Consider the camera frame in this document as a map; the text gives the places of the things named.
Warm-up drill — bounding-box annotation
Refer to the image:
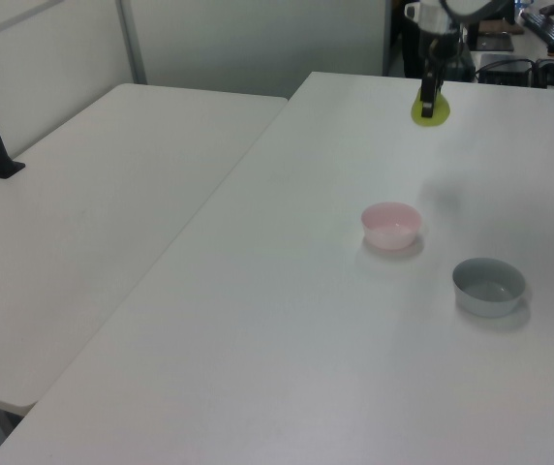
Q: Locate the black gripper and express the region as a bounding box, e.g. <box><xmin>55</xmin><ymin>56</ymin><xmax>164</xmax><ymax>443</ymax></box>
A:
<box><xmin>418</xmin><ymin>29</ymin><xmax>461</xmax><ymax>120</ymax></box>

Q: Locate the green pear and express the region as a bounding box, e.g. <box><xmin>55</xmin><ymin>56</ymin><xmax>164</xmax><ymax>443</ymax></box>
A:
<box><xmin>411</xmin><ymin>90</ymin><xmax>452</xmax><ymax>129</ymax></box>

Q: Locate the pink plastic bowl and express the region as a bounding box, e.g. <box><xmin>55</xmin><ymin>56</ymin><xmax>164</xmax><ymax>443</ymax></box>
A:
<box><xmin>360</xmin><ymin>201</ymin><xmax>423</xmax><ymax>251</ymax></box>

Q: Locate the grey plastic bowl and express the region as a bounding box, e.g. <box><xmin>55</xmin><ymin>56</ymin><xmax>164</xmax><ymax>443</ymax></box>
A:
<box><xmin>451</xmin><ymin>257</ymin><xmax>528</xmax><ymax>319</ymax></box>

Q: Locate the black equipment box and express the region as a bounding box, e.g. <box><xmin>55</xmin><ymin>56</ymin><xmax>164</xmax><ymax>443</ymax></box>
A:
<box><xmin>478</xmin><ymin>52</ymin><xmax>536</xmax><ymax>87</ymax></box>

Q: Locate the black flat pad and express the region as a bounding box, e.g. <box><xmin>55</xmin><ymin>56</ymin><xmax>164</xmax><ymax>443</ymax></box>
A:
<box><xmin>474</xmin><ymin>31</ymin><xmax>515</xmax><ymax>53</ymax></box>

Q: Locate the brown board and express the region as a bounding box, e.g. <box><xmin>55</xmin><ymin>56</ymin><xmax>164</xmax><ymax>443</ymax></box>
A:
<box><xmin>479</xmin><ymin>18</ymin><xmax>525</xmax><ymax>36</ymax></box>

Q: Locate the black keyboard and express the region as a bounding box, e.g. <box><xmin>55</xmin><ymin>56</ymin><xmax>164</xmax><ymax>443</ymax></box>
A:
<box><xmin>520</xmin><ymin>11</ymin><xmax>554</xmax><ymax>48</ymax></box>

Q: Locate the white folding table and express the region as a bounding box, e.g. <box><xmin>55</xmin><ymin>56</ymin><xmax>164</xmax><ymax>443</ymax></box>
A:
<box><xmin>0</xmin><ymin>82</ymin><xmax>290</xmax><ymax>409</ymax></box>

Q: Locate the grey partition post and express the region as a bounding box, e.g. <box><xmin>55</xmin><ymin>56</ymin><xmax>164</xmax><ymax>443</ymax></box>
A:
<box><xmin>115</xmin><ymin>0</ymin><xmax>148</xmax><ymax>86</ymax></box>

